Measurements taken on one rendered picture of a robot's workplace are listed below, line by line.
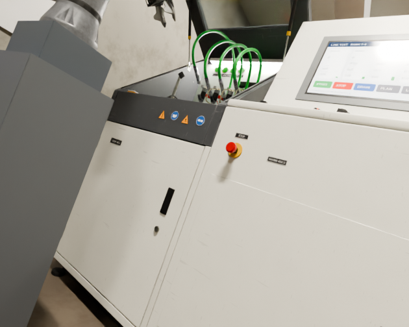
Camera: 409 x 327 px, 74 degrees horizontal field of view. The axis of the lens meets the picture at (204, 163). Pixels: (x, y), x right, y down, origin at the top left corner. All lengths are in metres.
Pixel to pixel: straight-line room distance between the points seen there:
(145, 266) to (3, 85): 0.72
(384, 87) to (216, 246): 0.80
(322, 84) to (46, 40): 0.95
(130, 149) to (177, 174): 0.31
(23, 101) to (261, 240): 0.69
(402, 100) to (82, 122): 1.01
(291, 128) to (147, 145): 0.61
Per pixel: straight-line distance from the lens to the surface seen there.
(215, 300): 0.91
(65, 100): 0.76
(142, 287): 1.10
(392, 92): 1.16
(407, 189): 0.79
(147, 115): 1.24
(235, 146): 0.88
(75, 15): 0.85
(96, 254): 1.30
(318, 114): 0.86
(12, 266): 0.85
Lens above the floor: 0.67
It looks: 3 degrees up
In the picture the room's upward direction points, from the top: 20 degrees clockwise
